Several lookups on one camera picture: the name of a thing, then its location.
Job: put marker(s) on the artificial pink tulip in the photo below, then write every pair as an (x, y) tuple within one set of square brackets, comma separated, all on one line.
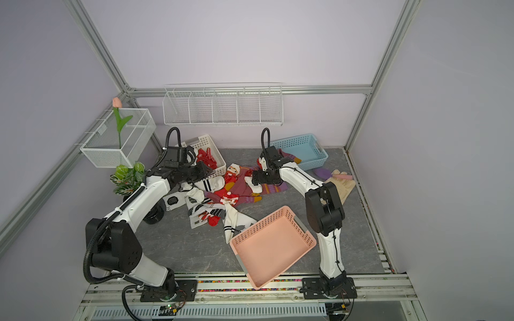
[(120, 121)]

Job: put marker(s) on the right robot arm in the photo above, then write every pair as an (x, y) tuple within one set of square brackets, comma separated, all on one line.
[(324, 209)]

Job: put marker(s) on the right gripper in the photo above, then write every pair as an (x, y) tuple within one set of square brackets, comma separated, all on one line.
[(259, 177)]

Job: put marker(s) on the white mesh wall box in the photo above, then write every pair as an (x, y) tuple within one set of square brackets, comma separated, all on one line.
[(101, 148)]

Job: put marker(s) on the purple pink striped sock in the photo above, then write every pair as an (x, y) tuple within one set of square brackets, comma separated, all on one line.
[(253, 193)]

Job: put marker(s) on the white plastic basket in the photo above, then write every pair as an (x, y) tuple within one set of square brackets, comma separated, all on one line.
[(204, 142)]

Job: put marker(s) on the green potted plant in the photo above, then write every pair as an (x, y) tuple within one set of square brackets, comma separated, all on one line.
[(127, 181)]

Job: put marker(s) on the white sock black pattern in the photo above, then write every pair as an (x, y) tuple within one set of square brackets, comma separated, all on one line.
[(208, 213)]

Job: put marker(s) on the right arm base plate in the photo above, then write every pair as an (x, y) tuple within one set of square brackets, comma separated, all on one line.
[(322, 288)]

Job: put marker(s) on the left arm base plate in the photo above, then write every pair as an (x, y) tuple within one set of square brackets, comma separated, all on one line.
[(181, 291)]

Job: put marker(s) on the blue plastic basket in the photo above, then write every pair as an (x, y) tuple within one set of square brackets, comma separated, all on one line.
[(304, 147)]

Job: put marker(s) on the pink purple yellow sock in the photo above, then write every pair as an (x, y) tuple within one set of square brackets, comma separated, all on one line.
[(289, 156)]

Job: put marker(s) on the santa face red sock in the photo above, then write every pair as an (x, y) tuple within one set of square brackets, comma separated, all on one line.
[(232, 174)]

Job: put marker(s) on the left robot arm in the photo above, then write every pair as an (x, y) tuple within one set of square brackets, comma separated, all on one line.
[(112, 248)]

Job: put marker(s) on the beige work glove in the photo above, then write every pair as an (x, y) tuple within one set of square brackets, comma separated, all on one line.
[(344, 183)]

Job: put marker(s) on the white wire wall shelf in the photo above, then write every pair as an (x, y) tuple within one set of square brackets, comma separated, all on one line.
[(223, 104)]

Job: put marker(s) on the white sock grey emblem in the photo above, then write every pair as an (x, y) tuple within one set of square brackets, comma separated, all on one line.
[(174, 200)]

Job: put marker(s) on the white black striped sock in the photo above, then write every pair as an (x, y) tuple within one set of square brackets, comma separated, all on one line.
[(197, 190)]

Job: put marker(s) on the pink plastic basket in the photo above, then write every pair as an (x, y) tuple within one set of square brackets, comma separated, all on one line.
[(271, 246)]

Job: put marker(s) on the red white striped sock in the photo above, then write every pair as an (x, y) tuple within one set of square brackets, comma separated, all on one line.
[(206, 157)]

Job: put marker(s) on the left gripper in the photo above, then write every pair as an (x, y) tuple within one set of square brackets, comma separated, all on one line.
[(203, 173)]

